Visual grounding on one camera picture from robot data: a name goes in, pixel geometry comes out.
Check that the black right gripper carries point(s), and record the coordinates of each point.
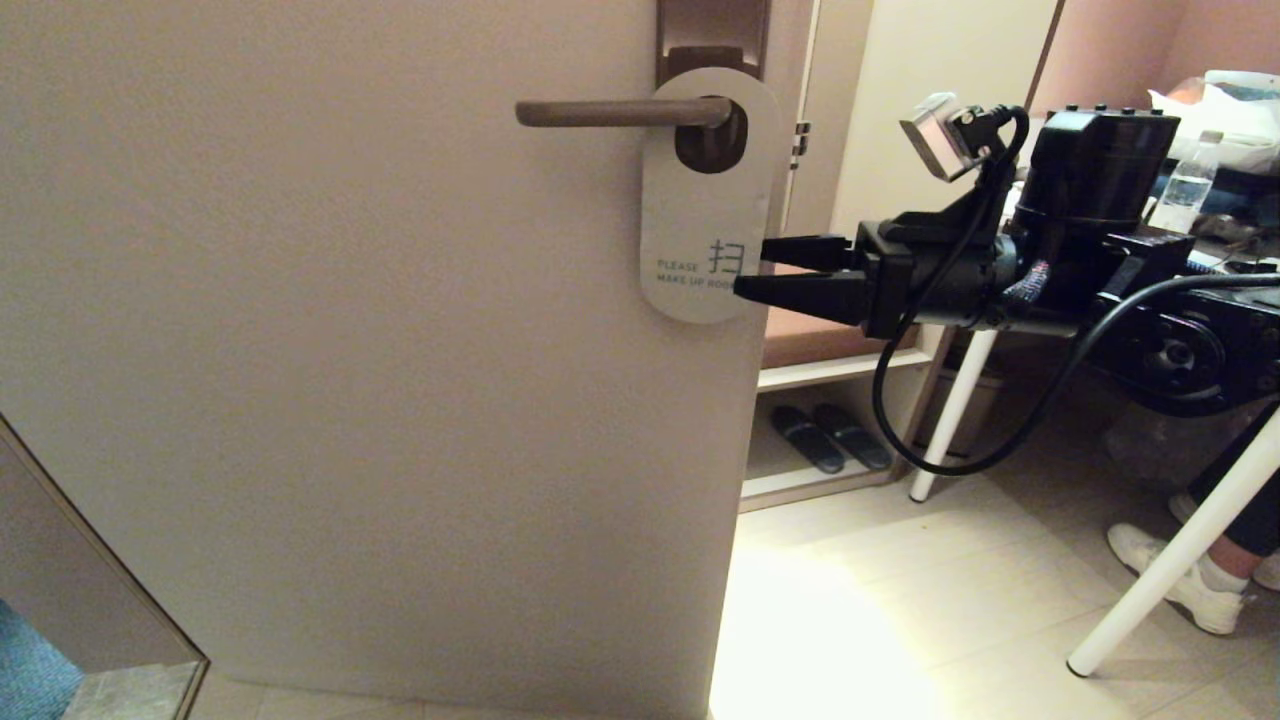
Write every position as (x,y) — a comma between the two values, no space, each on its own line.
(940,280)

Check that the blue and white door hanger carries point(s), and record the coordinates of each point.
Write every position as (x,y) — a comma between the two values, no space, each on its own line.
(700,220)

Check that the clear plastic water bottle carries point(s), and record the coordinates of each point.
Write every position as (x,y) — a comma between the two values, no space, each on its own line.
(1185,190)

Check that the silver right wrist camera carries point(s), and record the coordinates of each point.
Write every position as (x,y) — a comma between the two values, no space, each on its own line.
(935,135)

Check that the white bench shelf cabinet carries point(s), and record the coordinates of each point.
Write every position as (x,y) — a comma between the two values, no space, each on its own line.
(930,80)

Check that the black slipper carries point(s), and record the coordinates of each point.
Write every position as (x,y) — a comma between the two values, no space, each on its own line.
(805,440)
(850,435)

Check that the white plastic bag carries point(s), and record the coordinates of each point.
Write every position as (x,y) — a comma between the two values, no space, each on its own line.
(1220,110)

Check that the white table with round legs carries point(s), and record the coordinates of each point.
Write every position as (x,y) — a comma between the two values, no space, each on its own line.
(1160,580)

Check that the grey mottled bag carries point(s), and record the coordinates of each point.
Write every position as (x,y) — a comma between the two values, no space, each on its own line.
(1160,445)

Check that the brown door lock plate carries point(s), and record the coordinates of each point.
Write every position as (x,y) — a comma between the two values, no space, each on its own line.
(710,30)

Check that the white and tan sneaker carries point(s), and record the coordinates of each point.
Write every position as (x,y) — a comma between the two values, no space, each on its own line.
(1140,550)

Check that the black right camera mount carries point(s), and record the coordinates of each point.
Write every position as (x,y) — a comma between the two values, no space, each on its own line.
(995,150)

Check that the dark blue long tray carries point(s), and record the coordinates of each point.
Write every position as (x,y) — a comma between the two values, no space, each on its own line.
(1250,182)

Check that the person lower leg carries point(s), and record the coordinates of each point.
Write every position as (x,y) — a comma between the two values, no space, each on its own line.
(1250,520)

